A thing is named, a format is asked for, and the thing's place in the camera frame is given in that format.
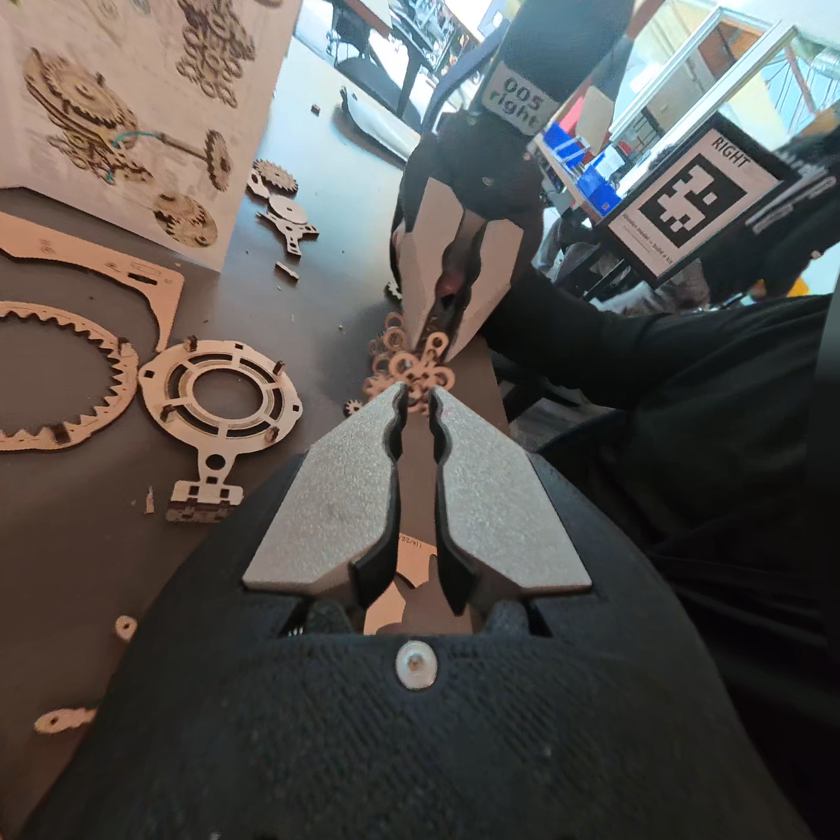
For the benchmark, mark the small wooden gear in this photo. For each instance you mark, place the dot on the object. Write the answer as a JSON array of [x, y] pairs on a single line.
[[275, 176]]

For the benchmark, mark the person's right hand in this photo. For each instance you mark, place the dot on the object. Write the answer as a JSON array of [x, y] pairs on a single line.
[[453, 282]]

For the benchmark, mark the small wooden peg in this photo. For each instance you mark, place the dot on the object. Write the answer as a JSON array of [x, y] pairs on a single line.
[[287, 270]]

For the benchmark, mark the wooden offcut sheet curved cutout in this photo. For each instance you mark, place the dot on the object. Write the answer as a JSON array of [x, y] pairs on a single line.
[[98, 269]]

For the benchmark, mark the small wood sliver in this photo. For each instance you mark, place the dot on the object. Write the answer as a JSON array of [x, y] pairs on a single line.
[[149, 502]]

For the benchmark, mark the round slotted wooden frame plate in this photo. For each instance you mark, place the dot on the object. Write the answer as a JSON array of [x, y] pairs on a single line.
[[157, 394]]

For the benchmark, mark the small lobed wooden plate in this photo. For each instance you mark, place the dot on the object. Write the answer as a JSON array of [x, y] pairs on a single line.
[[254, 185]]

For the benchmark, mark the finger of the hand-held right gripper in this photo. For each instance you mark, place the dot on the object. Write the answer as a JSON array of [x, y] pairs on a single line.
[[495, 275], [423, 262]]

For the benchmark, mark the person's right forearm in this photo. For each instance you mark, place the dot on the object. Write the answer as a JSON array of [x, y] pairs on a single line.
[[590, 341]]

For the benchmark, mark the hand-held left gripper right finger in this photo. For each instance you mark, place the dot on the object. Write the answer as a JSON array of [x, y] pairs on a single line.
[[505, 518]]

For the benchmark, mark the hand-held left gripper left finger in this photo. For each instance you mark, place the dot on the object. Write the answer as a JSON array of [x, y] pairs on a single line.
[[328, 512]]

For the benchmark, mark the black framed tag placard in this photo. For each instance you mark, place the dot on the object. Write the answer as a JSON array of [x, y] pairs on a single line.
[[695, 197]]

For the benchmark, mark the small triangular wooden offcut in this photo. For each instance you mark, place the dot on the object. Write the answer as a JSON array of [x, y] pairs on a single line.
[[410, 577]]

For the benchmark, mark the small wooden link piece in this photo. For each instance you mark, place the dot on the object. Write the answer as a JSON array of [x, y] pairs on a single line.
[[62, 720]]

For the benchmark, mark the blue plastic bin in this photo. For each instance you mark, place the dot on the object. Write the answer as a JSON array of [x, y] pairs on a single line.
[[600, 185], [565, 143]]

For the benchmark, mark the small wooden washer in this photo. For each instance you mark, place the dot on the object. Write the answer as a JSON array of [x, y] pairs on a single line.
[[125, 627]]

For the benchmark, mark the wooden disc with arms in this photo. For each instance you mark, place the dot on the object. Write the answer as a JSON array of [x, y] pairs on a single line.
[[289, 213]]

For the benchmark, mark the paper instruction booklet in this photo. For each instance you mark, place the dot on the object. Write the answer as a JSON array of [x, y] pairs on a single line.
[[39, 164]]

